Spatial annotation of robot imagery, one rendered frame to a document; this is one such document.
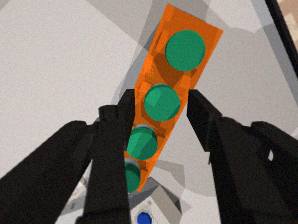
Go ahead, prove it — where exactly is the black table edge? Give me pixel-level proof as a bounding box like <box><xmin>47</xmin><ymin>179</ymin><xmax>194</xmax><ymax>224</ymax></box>
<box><xmin>265</xmin><ymin>0</ymin><xmax>298</xmax><ymax>79</ymax></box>

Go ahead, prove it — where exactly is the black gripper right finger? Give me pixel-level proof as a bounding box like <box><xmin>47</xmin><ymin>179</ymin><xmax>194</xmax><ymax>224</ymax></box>
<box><xmin>187</xmin><ymin>89</ymin><xmax>298</xmax><ymax>224</ymax></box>

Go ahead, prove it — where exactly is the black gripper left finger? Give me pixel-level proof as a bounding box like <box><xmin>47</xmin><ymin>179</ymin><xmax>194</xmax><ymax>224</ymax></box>
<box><xmin>0</xmin><ymin>89</ymin><xmax>135</xmax><ymax>224</ymax></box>

